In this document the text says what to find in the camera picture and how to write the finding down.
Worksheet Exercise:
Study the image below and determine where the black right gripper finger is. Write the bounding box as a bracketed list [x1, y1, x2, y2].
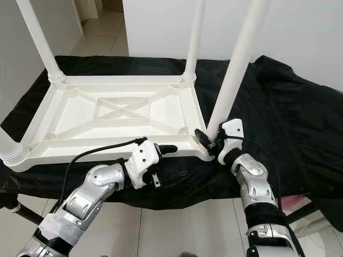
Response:
[194, 128, 216, 154]

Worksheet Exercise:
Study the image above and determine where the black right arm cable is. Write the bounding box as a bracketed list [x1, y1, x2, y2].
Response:
[225, 137, 285, 215]

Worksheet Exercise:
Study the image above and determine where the white plastic table top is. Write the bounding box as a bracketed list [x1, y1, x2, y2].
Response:
[3, 75, 215, 173]

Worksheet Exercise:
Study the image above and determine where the white plastic pipe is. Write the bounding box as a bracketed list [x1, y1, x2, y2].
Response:
[300, 225, 338, 244]

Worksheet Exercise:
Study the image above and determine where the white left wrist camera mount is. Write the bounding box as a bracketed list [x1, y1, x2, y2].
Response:
[126, 138, 161, 190]

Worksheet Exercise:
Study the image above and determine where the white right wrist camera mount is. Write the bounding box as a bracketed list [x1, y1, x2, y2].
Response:
[217, 119, 244, 165]

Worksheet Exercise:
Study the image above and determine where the black table cloth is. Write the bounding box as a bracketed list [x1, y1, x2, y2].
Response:
[0, 54, 343, 239]

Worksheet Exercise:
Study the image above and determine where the pink cushion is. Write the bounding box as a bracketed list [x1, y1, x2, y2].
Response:
[279, 195, 309, 207]

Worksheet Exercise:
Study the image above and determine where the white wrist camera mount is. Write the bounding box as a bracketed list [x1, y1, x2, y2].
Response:
[217, 119, 244, 165]
[126, 138, 161, 190]

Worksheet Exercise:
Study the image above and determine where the white door frame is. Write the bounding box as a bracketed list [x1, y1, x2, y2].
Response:
[80, 0, 105, 21]

